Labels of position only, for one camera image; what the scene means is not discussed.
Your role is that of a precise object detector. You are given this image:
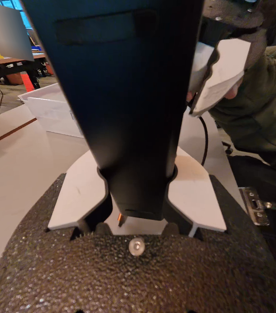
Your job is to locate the white plastic bin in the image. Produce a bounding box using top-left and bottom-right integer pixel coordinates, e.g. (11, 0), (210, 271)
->
(18, 83), (85, 138)

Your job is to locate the orange bucket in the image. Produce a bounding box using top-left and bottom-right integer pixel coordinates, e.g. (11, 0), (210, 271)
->
(6, 72), (24, 85)

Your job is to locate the grey flat board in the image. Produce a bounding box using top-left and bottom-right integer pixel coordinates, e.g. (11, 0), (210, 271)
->
(0, 0), (35, 61)

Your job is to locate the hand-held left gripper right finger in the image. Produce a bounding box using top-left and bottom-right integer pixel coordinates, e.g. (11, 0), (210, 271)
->
(167, 146), (227, 237)

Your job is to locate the black office chair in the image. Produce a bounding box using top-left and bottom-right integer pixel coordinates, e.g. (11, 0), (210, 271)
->
(222, 142), (276, 313)

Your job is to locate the grey desk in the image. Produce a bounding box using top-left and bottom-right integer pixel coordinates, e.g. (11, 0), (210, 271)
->
(0, 104), (247, 304)

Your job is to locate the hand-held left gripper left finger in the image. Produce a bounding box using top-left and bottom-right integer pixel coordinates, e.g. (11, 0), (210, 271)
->
(48, 149), (110, 231)

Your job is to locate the person's right forearm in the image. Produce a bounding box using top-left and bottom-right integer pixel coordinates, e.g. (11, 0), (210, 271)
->
(209, 45), (276, 127)

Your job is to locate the metal bracket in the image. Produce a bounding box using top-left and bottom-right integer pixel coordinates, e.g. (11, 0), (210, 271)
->
(239, 187), (276, 226)

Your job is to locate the long black looping cable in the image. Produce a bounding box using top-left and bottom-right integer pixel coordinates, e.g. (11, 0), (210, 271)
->
(198, 115), (209, 167)

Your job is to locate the black multi-port hub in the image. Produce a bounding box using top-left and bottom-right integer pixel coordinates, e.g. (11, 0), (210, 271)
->
(21, 0), (205, 220)

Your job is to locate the person's right hand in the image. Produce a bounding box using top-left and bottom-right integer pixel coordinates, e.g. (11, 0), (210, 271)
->
(223, 79), (242, 100)

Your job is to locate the dark framed wooden table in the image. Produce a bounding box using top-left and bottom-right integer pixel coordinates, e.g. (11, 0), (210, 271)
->
(0, 54), (53, 83)

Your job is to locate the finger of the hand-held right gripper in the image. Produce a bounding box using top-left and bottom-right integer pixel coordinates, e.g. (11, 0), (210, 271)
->
(190, 39), (252, 118)
(189, 42), (217, 98)

